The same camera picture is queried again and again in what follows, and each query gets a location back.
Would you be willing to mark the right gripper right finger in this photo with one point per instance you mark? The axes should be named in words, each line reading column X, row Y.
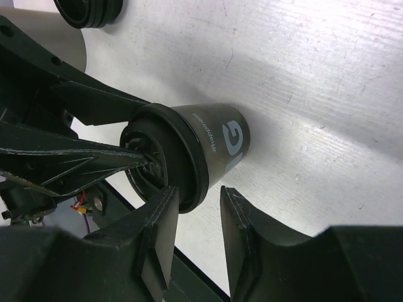
column 269, row 261

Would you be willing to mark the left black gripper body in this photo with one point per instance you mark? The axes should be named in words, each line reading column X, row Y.
column 39, row 110

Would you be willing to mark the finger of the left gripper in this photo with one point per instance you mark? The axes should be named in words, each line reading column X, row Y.
column 34, row 67
column 57, row 165

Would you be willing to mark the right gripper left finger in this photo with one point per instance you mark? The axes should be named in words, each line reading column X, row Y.
column 45, row 264

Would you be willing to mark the black cup lid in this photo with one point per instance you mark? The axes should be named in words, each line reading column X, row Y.
column 89, row 14
column 174, row 154

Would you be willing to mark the dark transparent coffee cup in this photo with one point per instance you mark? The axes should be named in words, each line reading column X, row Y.
column 224, row 135

